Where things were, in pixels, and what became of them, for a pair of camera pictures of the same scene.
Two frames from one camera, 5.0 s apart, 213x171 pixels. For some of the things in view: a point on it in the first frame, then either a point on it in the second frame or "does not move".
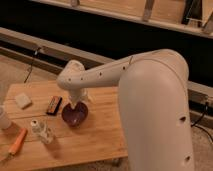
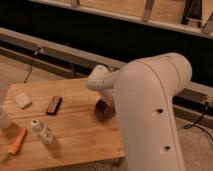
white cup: (5, 122) does not move
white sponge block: (23, 101) does not move
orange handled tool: (15, 146) does not move
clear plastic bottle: (45, 133) does not move
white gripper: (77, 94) → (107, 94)
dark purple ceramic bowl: (74, 116) → (103, 110)
